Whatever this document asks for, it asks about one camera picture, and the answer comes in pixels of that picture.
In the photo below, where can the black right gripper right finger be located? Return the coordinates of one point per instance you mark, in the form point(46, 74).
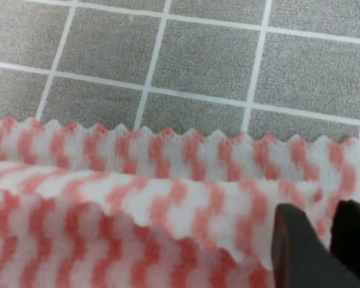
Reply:
point(345, 235)

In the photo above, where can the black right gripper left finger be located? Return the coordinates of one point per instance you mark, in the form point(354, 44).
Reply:
point(300, 259)

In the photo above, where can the pink white striped towel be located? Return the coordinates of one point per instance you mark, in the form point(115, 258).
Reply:
point(92, 207)

